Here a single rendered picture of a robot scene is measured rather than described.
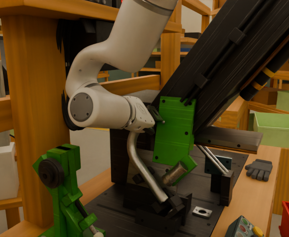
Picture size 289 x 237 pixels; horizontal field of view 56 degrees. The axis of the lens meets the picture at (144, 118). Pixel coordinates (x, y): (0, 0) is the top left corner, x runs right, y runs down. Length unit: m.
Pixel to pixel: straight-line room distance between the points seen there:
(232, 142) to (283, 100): 2.83
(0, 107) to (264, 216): 0.86
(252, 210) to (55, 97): 0.73
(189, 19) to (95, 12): 9.46
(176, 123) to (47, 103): 0.39
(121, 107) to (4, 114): 0.38
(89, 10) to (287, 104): 3.12
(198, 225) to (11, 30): 0.77
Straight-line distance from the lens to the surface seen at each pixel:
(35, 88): 0.82
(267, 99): 3.98
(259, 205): 1.05
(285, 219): 1.06
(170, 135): 0.85
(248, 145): 0.91
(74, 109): 0.59
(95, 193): 1.10
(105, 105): 0.58
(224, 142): 0.92
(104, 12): 0.86
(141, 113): 0.73
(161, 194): 0.84
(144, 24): 0.50
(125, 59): 0.52
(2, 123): 0.88
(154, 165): 0.90
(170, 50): 1.65
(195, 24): 10.17
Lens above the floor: 1.41
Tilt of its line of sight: 14 degrees down
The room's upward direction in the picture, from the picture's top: straight up
